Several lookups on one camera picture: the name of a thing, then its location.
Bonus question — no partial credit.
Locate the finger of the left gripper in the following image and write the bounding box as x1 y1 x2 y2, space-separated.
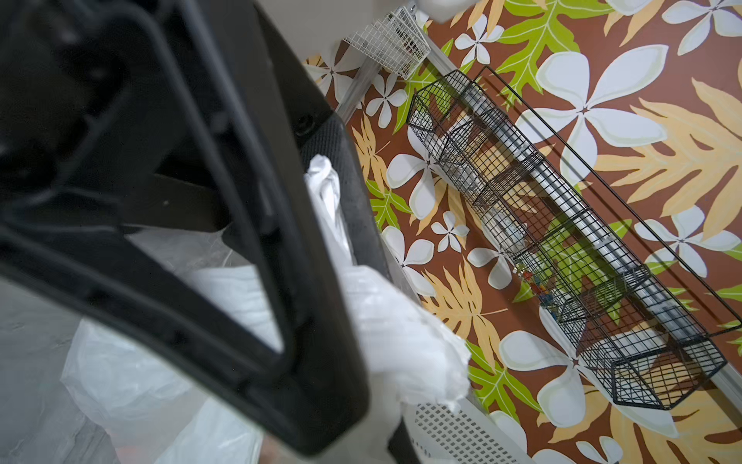
300 112 390 278
1 1 370 456

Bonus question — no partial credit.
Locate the white plastic perforated basket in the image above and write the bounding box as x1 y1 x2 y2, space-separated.
403 398 533 464

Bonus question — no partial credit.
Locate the white plastic bag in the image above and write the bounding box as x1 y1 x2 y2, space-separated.
61 155 471 463

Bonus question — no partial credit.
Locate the white wire basket left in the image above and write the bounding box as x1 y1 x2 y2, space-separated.
344 6 430 79

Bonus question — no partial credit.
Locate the black wire basket centre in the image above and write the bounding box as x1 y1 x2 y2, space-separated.
407 69 741 411

